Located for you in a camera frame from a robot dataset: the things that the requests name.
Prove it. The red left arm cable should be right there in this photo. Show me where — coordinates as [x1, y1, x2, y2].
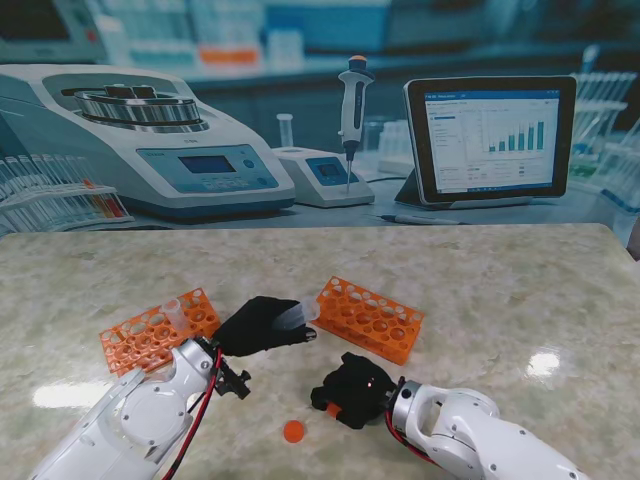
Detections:
[164, 347, 224, 480]

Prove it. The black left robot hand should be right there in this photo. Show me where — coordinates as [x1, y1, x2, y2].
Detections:
[212, 295, 319, 357]

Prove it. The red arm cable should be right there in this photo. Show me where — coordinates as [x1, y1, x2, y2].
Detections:
[387, 419, 451, 471]
[164, 347, 224, 480]

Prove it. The printed laboratory backdrop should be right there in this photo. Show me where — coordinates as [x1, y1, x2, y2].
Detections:
[0, 0, 640, 261]

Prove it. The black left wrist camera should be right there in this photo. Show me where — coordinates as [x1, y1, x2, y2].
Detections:
[214, 367, 252, 400]

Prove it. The orange test tube rack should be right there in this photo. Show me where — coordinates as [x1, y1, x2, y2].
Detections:
[312, 275, 425, 364]
[98, 287, 222, 377]

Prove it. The clear plastic test tube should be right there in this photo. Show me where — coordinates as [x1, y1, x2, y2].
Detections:
[163, 298, 190, 335]
[273, 294, 321, 331]

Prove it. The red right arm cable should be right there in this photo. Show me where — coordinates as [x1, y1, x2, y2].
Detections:
[387, 419, 451, 471]

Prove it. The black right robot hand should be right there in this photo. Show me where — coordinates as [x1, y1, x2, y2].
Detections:
[309, 352, 401, 431]

